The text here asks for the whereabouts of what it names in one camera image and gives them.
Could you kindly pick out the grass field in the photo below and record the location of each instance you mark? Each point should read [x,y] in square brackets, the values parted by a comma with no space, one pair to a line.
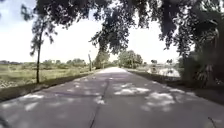
[20,74]

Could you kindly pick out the pole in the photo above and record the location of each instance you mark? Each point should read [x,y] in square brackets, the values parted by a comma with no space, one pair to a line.
[89,62]

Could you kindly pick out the pond water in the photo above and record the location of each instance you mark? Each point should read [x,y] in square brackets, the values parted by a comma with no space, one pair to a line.
[164,70]

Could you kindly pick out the distant trees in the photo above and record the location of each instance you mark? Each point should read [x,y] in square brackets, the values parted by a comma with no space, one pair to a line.
[128,59]

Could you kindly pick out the large overhanging tree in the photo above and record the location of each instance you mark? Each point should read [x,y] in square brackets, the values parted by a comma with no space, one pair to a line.
[200,40]

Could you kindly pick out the thin tree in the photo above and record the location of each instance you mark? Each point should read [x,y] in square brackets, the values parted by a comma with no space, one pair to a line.
[38,46]

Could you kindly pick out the grey paved path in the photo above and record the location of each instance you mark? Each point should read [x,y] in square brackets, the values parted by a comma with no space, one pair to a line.
[110,96]

